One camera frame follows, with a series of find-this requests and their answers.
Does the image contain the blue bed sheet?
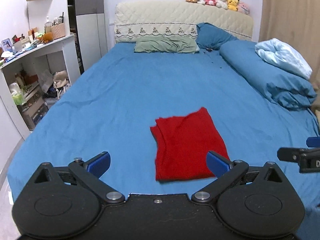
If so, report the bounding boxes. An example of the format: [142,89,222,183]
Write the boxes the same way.
[8,43,319,239]

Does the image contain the dark blue pillow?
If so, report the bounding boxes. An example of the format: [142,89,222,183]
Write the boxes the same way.
[196,23,238,50]

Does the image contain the grey white wardrobe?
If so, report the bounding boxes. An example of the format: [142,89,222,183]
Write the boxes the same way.
[67,0,107,73]

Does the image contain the green pillow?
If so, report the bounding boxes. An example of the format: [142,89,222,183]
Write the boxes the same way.
[134,35,200,54]

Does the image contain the cream plush toy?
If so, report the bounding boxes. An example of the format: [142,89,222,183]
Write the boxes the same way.
[215,0,228,10]

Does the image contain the beige curtain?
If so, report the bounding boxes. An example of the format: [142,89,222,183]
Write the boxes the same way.
[258,0,320,86]

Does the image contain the woven storage basket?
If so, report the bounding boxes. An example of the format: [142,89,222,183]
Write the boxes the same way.
[51,23,66,40]

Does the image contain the light pink plush toy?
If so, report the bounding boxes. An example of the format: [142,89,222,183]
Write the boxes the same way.
[237,2,250,15]

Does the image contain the white desk shelf unit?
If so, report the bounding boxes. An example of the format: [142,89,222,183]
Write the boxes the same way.
[1,35,80,139]

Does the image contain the yellow pikachu plush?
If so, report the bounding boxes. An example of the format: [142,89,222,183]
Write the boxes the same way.
[226,0,240,11]

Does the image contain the cream quilted headboard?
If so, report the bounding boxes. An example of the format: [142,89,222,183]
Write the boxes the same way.
[114,1,253,43]

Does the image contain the red sweater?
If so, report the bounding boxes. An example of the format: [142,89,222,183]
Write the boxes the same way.
[150,107,229,182]

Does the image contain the framed photo on desk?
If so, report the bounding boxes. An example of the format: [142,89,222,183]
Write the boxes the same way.
[1,38,12,52]

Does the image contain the beige bag on floor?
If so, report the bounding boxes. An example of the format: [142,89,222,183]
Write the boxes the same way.
[53,70,71,92]

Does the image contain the light blue blanket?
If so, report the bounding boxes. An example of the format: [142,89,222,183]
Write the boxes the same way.
[255,38,312,80]

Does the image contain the blue folded duvet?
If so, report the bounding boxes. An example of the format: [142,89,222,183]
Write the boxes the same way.
[219,40,317,111]

